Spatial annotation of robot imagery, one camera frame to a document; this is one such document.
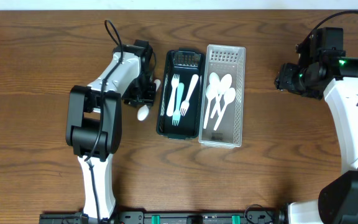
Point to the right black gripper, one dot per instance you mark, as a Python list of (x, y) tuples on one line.
[(284, 79)]

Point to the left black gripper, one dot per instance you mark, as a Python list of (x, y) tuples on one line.
[(148, 97)]

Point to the white plastic spoon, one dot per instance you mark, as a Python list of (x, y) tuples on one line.
[(211, 92), (223, 85), (229, 97), (214, 80), (143, 111)]

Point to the white plastic fork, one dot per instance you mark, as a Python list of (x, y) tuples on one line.
[(175, 81), (186, 103)]

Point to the teal plastic fork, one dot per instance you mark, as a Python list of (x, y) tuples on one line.
[(176, 114)]

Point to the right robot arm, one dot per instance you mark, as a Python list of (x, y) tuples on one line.
[(336, 81)]

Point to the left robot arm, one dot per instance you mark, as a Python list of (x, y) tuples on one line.
[(94, 124)]

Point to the black plastic basket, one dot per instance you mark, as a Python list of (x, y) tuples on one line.
[(186, 63)]

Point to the clear plastic basket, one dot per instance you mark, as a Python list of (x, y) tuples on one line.
[(223, 59)]

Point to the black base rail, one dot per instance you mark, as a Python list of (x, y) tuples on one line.
[(252, 214)]

